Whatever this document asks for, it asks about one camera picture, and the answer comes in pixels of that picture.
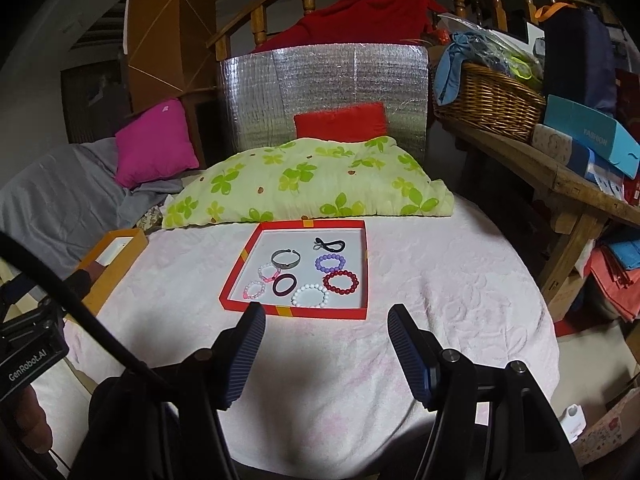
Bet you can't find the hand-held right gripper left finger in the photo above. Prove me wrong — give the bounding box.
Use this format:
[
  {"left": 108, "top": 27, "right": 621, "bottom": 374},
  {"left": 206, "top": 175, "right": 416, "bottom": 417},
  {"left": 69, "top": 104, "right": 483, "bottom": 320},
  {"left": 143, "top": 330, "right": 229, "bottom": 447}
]
[{"left": 150, "top": 303, "right": 267, "bottom": 480}]

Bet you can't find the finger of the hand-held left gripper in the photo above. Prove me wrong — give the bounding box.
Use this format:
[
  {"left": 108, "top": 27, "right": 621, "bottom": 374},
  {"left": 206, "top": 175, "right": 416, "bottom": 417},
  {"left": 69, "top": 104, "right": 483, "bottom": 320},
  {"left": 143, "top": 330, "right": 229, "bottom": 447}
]
[{"left": 65, "top": 269, "right": 94, "bottom": 311}]

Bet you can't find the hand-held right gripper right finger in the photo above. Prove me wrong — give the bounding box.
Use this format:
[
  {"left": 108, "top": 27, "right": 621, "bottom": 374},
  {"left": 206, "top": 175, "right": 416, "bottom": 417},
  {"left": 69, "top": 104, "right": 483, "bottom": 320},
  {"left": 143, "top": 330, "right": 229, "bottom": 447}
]
[{"left": 387, "top": 304, "right": 583, "bottom": 480}]

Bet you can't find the orange box lid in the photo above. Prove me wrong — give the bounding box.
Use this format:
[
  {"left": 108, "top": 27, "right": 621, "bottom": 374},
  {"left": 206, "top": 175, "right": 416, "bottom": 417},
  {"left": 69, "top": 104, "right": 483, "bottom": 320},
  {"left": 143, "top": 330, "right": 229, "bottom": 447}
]
[{"left": 77, "top": 228, "right": 150, "bottom": 318}]

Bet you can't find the red tray box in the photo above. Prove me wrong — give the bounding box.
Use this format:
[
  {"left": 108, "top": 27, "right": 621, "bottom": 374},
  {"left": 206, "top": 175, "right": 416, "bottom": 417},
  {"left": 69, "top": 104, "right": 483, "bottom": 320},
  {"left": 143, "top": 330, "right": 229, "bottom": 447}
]
[{"left": 218, "top": 218, "right": 369, "bottom": 321}]

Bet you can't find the person's left hand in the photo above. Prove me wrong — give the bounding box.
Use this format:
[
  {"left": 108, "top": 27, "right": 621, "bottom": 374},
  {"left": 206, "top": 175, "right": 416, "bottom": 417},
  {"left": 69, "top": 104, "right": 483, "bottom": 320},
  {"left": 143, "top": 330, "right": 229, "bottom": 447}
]
[{"left": 10, "top": 390, "right": 55, "bottom": 453}]

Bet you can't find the dark maroon hair band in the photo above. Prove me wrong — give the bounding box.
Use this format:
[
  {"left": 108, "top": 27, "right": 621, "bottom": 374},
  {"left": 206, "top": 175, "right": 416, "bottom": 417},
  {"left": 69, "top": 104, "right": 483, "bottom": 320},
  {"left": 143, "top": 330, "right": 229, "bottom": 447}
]
[{"left": 272, "top": 273, "right": 298, "bottom": 298}]

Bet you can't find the silver bangle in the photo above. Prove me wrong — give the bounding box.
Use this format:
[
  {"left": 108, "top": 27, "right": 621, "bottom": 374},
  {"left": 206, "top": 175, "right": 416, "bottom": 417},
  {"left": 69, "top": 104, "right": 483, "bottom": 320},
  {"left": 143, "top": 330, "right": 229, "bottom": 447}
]
[{"left": 271, "top": 248, "right": 302, "bottom": 271}]

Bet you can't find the small floral fabric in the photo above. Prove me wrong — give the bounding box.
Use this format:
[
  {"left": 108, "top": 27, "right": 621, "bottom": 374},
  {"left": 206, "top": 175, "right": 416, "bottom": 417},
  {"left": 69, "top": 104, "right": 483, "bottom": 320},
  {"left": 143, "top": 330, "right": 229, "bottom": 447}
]
[{"left": 137, "top": 210, "right": 168, "bottom": 233}]

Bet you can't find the grey blanket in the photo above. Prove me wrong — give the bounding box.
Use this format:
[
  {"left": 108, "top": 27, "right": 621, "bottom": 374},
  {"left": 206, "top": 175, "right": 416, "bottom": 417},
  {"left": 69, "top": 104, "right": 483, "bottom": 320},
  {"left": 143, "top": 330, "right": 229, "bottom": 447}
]
[{"left": 0, "top": 137, "right": 198, "bottom": 266}]

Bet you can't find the magenta cushion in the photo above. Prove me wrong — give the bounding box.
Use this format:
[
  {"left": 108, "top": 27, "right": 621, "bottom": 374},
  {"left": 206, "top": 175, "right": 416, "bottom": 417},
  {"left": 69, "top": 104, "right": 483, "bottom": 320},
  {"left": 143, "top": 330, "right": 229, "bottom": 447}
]
[{"left": 114, "top": 98, "right": 201, "bottom": 190}]

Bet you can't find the small white plastic object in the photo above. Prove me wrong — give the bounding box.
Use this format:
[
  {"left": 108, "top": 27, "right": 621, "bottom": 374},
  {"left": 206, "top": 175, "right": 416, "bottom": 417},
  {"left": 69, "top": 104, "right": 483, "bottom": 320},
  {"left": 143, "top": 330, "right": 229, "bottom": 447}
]
[{"left": 560, "top": 404, "right": 586, "bottom": 438}]

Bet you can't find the green floral pillow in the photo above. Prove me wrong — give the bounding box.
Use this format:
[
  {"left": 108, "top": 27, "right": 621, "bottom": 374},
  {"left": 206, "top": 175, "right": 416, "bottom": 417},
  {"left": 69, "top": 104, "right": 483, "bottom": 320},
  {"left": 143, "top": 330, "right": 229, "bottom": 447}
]
[{"left": 161, "top": 135, "right": 456, "bottom": 231}]

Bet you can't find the coral folded cloth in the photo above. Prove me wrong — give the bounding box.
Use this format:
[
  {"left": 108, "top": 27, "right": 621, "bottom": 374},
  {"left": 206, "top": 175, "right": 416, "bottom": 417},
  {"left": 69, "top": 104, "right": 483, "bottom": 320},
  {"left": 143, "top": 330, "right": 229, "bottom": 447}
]
[{"left": 590, "top": 245, "right": 640, "bottom": 321}]

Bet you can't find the floral cardboard box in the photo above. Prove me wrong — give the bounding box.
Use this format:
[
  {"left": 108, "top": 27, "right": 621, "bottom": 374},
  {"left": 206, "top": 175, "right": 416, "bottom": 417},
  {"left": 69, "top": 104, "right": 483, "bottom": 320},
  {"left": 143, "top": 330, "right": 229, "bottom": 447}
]
[{"left": 572, "top": 387, "right": 640, "bottom": 466}]

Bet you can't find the wooden bench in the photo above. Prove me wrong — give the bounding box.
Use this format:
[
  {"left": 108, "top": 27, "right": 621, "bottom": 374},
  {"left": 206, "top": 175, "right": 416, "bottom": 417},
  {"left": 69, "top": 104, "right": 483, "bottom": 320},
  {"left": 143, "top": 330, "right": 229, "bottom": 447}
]
[{"left": 445, "top": 120, "right": 640, "bottom": 308}]

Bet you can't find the red cushion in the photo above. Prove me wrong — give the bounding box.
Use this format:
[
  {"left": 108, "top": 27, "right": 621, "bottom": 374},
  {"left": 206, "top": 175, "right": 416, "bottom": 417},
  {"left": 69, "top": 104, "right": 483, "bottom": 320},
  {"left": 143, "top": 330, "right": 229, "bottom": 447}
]
[{"left": 293, "top": 102, "right": 388, "bottom": 143}]

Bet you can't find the blue folded cloth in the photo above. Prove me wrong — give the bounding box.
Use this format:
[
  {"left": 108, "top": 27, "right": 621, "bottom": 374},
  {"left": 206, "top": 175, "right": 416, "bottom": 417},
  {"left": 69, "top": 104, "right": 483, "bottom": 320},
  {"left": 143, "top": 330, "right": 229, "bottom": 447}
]
[{"left": 607, "top": 240, "right": 640, "bottom": 273}]

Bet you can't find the white patterned box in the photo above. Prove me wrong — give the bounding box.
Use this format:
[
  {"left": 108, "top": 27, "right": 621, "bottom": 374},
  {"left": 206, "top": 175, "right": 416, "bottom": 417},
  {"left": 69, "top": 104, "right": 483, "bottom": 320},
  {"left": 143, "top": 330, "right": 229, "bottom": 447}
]
[{"left": 530, "top": 124, "right": 576, "bottom": 166}]

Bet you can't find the silver foil mat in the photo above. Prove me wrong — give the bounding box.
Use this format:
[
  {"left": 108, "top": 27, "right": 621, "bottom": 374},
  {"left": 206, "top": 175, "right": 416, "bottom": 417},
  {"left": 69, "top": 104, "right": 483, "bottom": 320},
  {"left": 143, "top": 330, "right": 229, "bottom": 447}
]
[{"left": 217, "top": 42, "right": 431, "bottom": 161}]

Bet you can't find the wicker basket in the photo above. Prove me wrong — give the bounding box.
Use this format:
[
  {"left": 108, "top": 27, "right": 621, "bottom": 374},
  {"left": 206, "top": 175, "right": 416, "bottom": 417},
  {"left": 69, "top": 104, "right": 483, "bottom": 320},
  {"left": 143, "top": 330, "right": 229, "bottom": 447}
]
[{"left": 432, "top": 62, "right": 547, "bottom": 143}]

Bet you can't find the blue and white box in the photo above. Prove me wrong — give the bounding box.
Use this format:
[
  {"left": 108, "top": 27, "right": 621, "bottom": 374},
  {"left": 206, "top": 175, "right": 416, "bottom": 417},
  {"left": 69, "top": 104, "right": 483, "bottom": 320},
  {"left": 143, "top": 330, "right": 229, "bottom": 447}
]
[{"left": 570, "top": 142, "right": 626, "bottom": 196}]

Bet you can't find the brown wooden cabinet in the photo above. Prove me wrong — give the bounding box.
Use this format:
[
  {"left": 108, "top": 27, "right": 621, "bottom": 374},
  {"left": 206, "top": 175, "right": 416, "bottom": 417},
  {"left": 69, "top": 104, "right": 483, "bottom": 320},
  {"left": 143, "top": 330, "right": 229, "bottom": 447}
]
[{"left": 122, "top": 0, "right": 217, "bottom": 111}]

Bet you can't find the light blue box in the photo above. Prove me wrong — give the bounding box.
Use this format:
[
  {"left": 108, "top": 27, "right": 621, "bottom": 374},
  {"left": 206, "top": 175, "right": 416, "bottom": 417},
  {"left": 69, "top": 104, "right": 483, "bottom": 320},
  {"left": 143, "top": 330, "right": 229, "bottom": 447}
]
[{"left": 542, "top": 94, "right": 640, "bottom": 180}]

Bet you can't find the clear plastic bag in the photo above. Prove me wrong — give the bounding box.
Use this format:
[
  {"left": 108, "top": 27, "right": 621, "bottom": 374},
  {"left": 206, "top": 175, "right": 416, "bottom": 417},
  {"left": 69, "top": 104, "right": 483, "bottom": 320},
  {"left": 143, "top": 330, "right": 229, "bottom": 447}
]
[{"left": 480, "top": 30, "right": 546, "bottom": 86}]

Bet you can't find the wooden stair railing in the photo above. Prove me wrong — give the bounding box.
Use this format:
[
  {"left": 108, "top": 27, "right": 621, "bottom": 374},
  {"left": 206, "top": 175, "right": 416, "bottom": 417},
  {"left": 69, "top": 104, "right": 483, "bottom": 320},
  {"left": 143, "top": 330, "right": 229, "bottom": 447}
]
[{"left": 207, "top": 0, "right": 640, "bottom": 61}]

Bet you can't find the red blanket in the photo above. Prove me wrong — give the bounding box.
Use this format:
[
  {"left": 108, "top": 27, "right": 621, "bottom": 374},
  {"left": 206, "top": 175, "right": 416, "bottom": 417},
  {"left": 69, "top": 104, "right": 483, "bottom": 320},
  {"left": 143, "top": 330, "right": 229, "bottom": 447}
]
[{"left": 255, "top": 0, "right": 441, "bottom": 53}]

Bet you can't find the navy bag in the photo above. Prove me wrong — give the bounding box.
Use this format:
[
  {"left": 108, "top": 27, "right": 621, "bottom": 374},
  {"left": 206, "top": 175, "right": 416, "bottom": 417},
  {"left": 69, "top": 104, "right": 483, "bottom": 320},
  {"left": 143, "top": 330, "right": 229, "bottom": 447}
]
[{"left": 540, "top": 4, "right": 618, "bottom": 116}]

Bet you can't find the black cable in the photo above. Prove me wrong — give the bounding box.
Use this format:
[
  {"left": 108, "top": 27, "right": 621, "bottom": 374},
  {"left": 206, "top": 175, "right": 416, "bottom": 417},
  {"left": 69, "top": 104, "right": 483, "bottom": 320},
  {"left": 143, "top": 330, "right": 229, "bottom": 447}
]
[{"left": 0, "top": 232, "right": 171, "bottom": 396}]

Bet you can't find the red bead bracelet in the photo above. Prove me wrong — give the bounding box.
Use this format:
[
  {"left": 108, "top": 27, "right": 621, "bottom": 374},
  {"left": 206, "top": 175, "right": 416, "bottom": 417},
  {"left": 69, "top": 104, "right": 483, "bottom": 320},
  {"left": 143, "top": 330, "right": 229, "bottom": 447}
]
[{"left": 322, "top": 270, "right": 361, "bottom": 295}]

